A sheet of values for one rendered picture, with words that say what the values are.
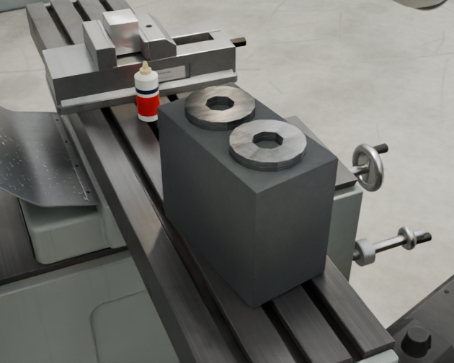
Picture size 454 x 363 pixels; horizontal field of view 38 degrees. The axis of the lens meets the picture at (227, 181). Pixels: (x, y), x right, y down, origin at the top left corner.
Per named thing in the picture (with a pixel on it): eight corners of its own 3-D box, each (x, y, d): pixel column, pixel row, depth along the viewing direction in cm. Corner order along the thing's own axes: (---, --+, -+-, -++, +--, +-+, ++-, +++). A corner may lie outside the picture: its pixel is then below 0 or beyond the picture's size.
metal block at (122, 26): (132, 37, 127) (130, 8, 123) (140, 51, 122) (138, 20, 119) (105, 42, 125) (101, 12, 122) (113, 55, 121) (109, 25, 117)
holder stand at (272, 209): (231, 187, 103) (232, 71, 90) (326, 271, 88) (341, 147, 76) (163, 216, 97) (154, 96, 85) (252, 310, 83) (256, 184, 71)
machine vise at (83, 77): (212, 49, 140) (212, -1, 133) (239, 81, 129) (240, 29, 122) (45, 78, 130) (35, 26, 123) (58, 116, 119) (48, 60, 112)
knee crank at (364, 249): (421, 232, 162) (425, 213, 158) (436, 247, 157) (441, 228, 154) (343, 256, 155) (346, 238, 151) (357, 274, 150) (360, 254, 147)
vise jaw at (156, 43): (158, 29, 131) (156, 10, 129) (177, 56, 122) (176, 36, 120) (128, 34, 130) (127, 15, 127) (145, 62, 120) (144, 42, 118)
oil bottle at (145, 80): (156, 108, 121) (152, 53, 114) (163, 119, 118) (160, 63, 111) (135, 113, 120) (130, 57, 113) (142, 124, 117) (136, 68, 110)
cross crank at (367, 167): (366, 169, 167) (372, 130, 159) (393, 196, 158) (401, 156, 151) (310, 185, 162) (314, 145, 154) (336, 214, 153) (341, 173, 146)
